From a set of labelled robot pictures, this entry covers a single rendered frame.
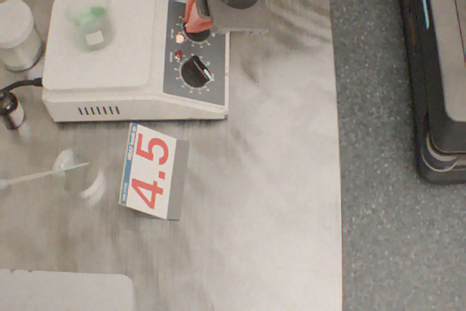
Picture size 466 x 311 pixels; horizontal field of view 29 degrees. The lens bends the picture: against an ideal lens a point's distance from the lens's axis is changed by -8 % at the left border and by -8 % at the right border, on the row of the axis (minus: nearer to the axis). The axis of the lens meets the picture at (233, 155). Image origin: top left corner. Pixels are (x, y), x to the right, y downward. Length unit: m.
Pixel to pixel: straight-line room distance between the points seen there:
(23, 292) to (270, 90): 0.36
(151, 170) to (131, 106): 0.07
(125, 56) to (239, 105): 0.15
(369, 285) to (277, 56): 0.78
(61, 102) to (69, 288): 0.20
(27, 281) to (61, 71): 0.23
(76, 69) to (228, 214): 0.22
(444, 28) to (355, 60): 0.40
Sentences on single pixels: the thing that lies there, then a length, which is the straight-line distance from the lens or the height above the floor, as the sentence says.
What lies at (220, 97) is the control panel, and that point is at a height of 0.78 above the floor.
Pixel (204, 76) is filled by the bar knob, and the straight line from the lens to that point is 0.99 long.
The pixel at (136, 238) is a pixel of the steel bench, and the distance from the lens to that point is 1.00.
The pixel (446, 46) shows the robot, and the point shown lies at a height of 0.36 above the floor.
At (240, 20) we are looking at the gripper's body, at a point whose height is 0.89.
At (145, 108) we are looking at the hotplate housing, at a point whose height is 0.79.
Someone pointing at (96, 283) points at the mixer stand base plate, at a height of 0.76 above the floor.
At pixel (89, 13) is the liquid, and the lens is 0.99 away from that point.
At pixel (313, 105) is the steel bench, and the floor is 0.75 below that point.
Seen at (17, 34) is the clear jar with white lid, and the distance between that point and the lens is 1.03.
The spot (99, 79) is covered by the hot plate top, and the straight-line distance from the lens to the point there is 0.97.
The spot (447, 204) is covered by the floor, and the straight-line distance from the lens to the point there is 1.83.
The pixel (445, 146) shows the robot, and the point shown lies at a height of 0.25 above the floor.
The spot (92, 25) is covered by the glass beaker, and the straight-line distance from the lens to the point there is 0.93.
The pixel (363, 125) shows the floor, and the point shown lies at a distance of 1.86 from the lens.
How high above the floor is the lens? 1.70
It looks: 69 degrees down
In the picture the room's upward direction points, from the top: 5 degrees counter-clockwise
